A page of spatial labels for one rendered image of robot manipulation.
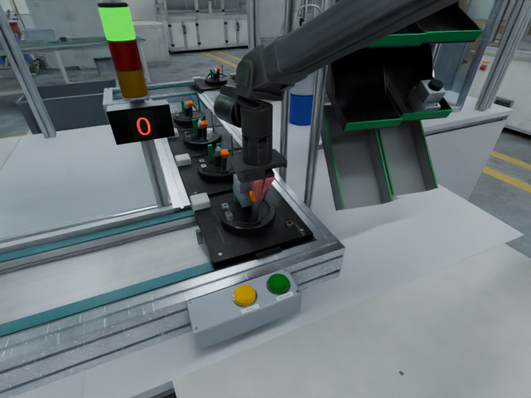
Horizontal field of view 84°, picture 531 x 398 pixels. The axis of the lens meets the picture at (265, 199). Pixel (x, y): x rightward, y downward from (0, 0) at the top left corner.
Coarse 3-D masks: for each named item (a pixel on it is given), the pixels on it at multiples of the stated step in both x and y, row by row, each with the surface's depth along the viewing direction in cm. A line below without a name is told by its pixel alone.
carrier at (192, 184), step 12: (180, 156) 96; (204, 156) 101; (216, 156) 89; (180, 168) 94; (192, 168) 94; (204, 168) 88; (216, 168) 90; (228, 168) 90; (192, 180) 88; (204, 180) 88; (216, 180) 87; (228, 180) 88; (192, 192) 83; (204, 192) 83; (216, 192) 83; (228, 192) 84
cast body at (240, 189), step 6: (234, 174) 68; (234, 180) 69; (234, 186) 70; (240, 186) 66; (246, 186) 66; (234, 192) 71; (240, 192) 66; (246, 192) 67; (240, 198) 67; (246, 198) 66; (240, 204) 68; (246, 204) 67
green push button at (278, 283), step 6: (270, 276) 58; (276, 276) 58; (282, 276) 58; (270, 282) 57; (276, 282) 57; (282, 282) 57; (288, 282) 57; (270, 288) 56; (276, 288) 56; (282, 288) 56
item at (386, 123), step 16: (368, 48) 71; (336, 64) 74; (352, 64) 75; (368, 64) 72; (384, 64) 67; (336, 80) 71; (352, 80) 71; (368, 80) 72; (384, 80) 67; (336, 96) 68; (352, 96) 68; (368, 96) 69; (384, 96) 68; (336, 112) 65; (352, 112) 66; (368, 112) 66; (384, 112) 67; (352, 128) 62; (368, 128) 63
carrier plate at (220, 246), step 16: (272, 192) 83; (208, 208) 76; (288, 208) 76; (208, 224) 71; (304, 224) 71; (208, 240) 67; (224, 240) 67; (240, 240) 67; (256, 240) 67; (272, 240) 67; (288, 240) 67; (304, 240) 69; (224, 256) 63; (240, 256) 63
